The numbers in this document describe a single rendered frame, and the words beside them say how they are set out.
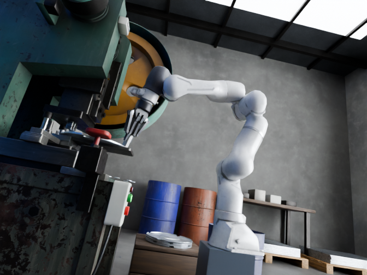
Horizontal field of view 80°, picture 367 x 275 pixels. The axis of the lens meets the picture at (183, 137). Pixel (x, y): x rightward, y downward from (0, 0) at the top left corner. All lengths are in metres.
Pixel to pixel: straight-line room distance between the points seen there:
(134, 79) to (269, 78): 4.51
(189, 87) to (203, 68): 4.33
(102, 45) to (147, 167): 3.50
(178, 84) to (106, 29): 0.39
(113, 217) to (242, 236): 0.51
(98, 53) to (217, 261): 0.93
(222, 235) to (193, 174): 3.49
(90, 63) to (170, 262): 1.04
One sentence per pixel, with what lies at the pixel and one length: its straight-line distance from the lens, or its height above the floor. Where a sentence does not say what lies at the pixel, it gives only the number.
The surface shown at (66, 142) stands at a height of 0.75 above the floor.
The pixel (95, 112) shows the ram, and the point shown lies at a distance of 1.06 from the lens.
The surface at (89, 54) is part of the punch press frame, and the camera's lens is 1.02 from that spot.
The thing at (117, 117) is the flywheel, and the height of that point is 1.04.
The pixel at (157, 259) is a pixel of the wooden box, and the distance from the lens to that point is 1.31.
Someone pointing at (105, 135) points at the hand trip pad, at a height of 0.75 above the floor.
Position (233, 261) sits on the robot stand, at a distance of 0.95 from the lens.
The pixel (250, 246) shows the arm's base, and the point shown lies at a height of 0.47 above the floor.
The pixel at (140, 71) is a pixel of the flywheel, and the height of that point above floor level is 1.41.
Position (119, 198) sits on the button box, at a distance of 0.73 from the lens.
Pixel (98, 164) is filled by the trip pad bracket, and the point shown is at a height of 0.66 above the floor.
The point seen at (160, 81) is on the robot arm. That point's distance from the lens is 1.04.
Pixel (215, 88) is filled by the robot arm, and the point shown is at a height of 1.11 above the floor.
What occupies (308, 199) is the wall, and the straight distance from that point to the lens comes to 5.37.
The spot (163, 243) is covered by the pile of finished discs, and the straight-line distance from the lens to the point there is 1.36.
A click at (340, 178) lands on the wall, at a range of 5.92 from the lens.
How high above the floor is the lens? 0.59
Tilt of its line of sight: 17 degrees up
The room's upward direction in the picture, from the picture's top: 10 degrees clockwise
